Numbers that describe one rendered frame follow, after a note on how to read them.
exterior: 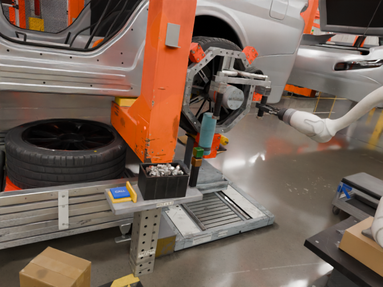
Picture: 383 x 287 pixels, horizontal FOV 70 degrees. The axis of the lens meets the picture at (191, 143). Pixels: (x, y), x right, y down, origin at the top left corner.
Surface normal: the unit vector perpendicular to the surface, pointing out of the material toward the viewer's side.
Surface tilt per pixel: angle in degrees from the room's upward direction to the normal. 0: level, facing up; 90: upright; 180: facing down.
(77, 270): 0
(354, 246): 90
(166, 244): 90
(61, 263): 0
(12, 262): 0
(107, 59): 90
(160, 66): 90
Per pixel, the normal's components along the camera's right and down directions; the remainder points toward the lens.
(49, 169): 0.10, 0.36
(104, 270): 0.16, -0.93
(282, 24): 0.49, 0.37
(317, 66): -0.82, 0.01
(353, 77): -0.51, 0.21
